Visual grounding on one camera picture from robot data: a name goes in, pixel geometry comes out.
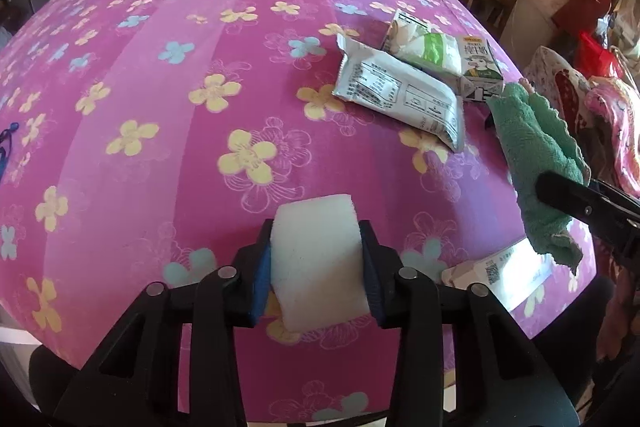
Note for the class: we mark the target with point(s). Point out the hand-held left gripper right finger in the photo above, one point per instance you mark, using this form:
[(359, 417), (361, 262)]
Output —
[(372, 277)]

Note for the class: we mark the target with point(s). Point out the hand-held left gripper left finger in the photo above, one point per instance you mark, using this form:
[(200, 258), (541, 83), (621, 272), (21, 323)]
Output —
[(262, 277)]

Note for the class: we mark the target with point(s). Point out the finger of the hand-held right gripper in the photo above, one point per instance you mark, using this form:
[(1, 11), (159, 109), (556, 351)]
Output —
[(575, 199)]

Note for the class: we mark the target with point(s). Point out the white foam sponge block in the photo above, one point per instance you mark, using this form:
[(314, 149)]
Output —
[(310, 257)]

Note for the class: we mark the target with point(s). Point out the green towel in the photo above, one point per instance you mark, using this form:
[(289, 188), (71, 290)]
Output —
[(530, 147)]

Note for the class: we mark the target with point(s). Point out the white paper box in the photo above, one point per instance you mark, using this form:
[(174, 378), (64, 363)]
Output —
[(500, 272)]

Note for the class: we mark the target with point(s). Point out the grey snack packet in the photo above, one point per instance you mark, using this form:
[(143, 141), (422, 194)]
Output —
[(395, 92)]

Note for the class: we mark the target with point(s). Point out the green and white milk carton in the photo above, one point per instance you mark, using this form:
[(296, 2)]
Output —
[(450, 57)]

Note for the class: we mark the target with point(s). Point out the pink printed blanket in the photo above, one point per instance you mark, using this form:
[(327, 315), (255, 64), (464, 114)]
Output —
[(615, 122)]

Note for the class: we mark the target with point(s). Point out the floral covered sofa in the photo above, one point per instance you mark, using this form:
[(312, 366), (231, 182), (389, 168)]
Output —
[(550, 77)]

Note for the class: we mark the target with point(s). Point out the red plastic bag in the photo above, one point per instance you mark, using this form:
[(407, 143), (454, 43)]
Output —
[(595, 52)]

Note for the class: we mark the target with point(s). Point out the pink floral tablecloth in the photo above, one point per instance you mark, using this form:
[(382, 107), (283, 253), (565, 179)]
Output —
[(150, 82)]

